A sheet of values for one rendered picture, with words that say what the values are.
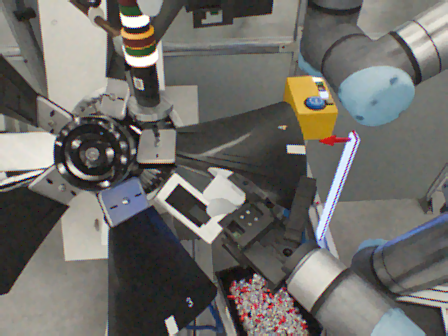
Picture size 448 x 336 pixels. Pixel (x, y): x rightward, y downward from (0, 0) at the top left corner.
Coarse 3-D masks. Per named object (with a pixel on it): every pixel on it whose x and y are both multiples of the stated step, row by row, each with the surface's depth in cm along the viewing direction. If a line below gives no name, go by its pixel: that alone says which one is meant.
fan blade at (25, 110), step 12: (0, 60) 56; (0, 72) 57; (12, 72) 56; (0, 84) 59; (12, 84) 58; (24, 84) 57; (0, 96) 61; (12, 96) 60; (24, 96) 58; (36, 96) 58; (0, 108) 64; (12, 108) 63; (24, 108) 61; (36, 108) 60; (24, 120) 64; (36, 120) 63
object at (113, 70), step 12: (108, 0) 64; (168, 0) 56; (180, 0) 55; (108, 12) 64; (168, 12) 56; (120, 24) 61; (156, 24) 56; (168, 24) 55; (108, 36) 64; (156, 36) 56; (108, 48) 64; (108, 60) 64; (108, 72) 63; (120, 72) 60
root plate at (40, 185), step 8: (56, 168) 60; (40, 176) 60; (48, 176) 60; (56, 176) 61; (32, 184) 60; (40, 184) 61; (48, 184) 61; (56, 184) 62; (40, 192) 62; (48, 192) 63; (56, 192) 64; (64, 192) 65; (80, 192) 67; (56, 200) 65; (64, 200) 66; (72, 200) 67
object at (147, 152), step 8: (144, 136) 64; (152, 136) 65; (160, 136) 65; (168, 136) 65; (144, 144) 63; (152, 144) 63; (168, 144) 63; (144, 152) 61; (152, 152) 61; (160, 152) 61; (168, 152) 62; (144, 160) 59; (152, 160) 60; (160, 160) 60; (168, 160) 60
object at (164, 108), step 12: (120, 36) 52; (120, 48) 51; (120, 60) 52; (132, 84) 55; (132, 96) 57; (168, 96) 57; (132, 108) 55; (144, 108) 55; (156, 108) 55; (168, 108) 55; (144, 120) 54; (156, 120) 55
